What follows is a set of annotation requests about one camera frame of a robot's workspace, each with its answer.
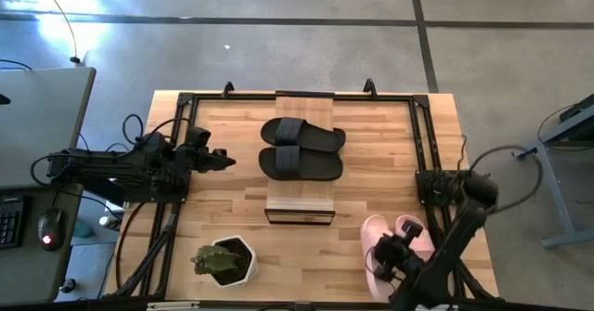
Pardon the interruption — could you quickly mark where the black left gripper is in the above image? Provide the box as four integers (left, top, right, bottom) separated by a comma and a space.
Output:
174, 141, 237, 174

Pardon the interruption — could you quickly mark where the pink rubber slide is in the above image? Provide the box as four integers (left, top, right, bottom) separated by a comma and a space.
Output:
360, 214, 405, 303
394, 214, 437, 264

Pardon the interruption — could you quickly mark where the black rubber slide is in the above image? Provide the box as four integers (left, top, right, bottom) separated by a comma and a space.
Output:
258, 146, 344, 182
259, 116, 347, 154

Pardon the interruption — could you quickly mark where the green cactus plant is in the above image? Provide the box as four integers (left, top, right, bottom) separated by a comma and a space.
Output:
190, 244, 247, 277

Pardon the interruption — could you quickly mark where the white bottle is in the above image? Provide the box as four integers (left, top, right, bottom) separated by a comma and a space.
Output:
98, 214, 123, 231

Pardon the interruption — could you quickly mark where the teal round object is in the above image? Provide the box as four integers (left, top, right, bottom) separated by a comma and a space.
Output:
73, 218, 97, 239

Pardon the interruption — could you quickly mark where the black computer mouse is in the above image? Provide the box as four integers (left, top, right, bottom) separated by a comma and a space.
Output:
36, 207, 66, 253

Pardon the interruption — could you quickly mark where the grey desk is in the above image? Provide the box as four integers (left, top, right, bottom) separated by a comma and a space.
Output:
0, 66, 97, 190
0, 183, 84, 305

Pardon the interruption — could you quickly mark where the grey metal side table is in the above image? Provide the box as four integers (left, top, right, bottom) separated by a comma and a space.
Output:
512, 92, 594, 250

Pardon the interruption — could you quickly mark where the black computer keyboard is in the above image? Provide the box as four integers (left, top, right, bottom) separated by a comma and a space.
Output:
0, 195, 25, 251

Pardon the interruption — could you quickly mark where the black device on side table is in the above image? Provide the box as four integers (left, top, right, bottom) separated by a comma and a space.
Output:
559, 92, 594, 123

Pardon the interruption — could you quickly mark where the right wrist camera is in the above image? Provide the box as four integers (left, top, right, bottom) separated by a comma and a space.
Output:
400, 219, 424, 240

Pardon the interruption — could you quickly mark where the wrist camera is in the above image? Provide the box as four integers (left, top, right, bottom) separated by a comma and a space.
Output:
400, 219, 424, 240
187, 125, 213, 150

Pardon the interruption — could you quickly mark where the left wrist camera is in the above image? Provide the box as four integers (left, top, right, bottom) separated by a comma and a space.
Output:
187, 125, 213, 150

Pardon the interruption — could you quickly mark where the black aluminium table frame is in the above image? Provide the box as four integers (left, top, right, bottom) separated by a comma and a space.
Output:
106, 90, 500, 303

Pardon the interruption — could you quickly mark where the wooden shelf with black frame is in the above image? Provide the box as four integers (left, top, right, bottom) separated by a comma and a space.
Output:
264, 90, 336, 227

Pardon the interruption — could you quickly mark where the silver metal bracket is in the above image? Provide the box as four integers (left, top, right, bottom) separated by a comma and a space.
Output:
147, 301, 200, 311

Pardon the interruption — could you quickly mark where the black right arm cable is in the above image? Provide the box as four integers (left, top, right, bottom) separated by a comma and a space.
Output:
468, 144, 544, 214

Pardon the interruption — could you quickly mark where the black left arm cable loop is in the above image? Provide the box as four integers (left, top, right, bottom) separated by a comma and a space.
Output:
30, 155, 57, 187

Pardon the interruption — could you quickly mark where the thin black floor cable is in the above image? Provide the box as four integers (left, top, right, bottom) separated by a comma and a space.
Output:
35, 0, 84, 66

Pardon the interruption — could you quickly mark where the black desk cable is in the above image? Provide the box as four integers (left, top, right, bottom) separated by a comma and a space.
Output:
0, 58, 33, 72

